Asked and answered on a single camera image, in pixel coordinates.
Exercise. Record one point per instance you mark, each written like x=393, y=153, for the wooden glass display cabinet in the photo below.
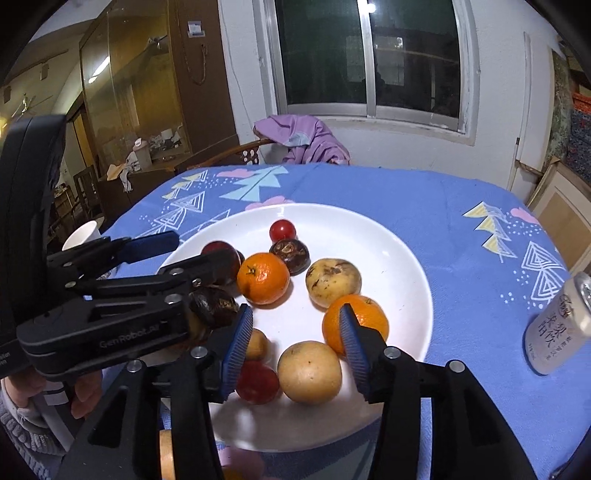
x=138, y=83

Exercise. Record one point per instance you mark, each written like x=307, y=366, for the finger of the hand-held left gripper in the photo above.
x=147, y=244
x=194, y=272

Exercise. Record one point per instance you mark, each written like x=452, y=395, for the framed picture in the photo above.
x=565, y=221

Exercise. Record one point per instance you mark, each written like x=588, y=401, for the red cherry tomato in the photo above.
x=261, y=383
x=282, y=230

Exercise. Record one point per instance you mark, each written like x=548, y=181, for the orange mandarin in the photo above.
x=371, y=318
x=263, y=278

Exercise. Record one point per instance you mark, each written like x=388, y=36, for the tan round pear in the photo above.
x=309, y=371

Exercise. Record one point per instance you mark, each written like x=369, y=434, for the white leaning board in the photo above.
x=531, y=106

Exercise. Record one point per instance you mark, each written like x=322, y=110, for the small tan longan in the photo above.
x=257, y=344

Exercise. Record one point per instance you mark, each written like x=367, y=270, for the white crumpled cloth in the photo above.
x=129, y=175

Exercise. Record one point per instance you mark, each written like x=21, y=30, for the sliding glass window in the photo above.
x=369, y=55

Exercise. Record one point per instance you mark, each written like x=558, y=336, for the white plate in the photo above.
x=369, y=240

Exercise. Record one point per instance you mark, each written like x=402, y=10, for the striped pepino melon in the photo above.
x=197, y=328

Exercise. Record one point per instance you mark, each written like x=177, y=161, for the yellow speckled passionfruit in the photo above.
x=166, y=450
x=333, y=281

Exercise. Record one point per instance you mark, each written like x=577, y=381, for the dark purple plum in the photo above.
x=219, y=247

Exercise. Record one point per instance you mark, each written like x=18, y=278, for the green painted canvas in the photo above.
x=562, y=106

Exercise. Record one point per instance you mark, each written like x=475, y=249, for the white drink can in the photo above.
x=558, y=332

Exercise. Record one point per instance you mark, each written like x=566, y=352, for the blue printed tablecloth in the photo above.
x=415, y=207

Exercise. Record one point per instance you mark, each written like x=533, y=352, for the brown paper sheet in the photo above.
x=115, y=172

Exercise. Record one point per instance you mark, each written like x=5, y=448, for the white paper cup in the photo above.
x=85, y=235

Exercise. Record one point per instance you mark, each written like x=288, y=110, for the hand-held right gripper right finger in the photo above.
x=353, y=350

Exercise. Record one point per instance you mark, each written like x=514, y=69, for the orange yellow tomato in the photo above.
x=232, y=474

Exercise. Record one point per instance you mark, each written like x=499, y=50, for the wooden armchair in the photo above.
x=221, y=154

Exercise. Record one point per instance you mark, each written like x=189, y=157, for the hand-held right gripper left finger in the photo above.
x=238, y=350

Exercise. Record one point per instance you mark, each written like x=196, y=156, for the dark wooden chair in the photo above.
x=87, y=189

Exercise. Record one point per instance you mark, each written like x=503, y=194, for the person's left hand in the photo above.
x=87, y=397

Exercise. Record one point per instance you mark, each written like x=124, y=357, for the purple jacket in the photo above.
x=304, y=138

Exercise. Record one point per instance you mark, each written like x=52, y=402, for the person's left forearm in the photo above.
x=27, y=429

